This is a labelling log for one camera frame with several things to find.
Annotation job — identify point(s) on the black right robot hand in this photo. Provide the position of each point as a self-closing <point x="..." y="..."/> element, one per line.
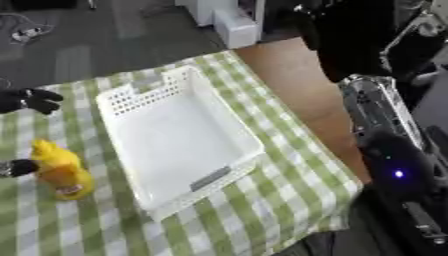
<point x="396" y="163"/>

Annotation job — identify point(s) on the white rectangular box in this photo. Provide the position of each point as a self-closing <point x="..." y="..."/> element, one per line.
<point x="195" y="11"/>
<point x="236" y="28"/>

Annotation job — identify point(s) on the yellow squeeze bottle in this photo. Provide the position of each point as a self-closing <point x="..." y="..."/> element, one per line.
<point x="61" y="170"/>

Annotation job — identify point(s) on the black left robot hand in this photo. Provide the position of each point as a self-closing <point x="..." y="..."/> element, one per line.
<point x="35" y="100"/>

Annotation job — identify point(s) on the white perforated plastic basket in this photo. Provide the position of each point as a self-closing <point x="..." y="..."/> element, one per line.
<point x="181" y="140"/>

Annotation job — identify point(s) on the silver and black right robot arm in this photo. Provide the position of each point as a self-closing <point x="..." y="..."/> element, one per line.
<point x="373" y="106"/>

